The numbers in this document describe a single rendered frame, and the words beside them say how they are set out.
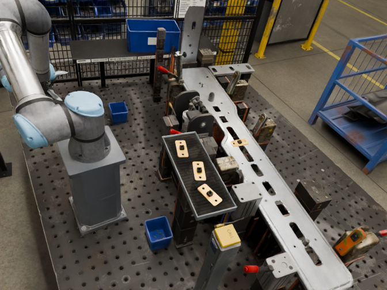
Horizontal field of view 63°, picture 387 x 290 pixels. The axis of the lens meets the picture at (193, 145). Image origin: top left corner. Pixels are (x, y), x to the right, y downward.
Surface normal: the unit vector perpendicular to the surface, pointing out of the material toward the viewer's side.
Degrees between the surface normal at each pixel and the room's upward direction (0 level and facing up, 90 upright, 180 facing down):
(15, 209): 0
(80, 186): 90
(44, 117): 29
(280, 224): 0
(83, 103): 7
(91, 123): 90
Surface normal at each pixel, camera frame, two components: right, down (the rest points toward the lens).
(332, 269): 0.14, -0.71
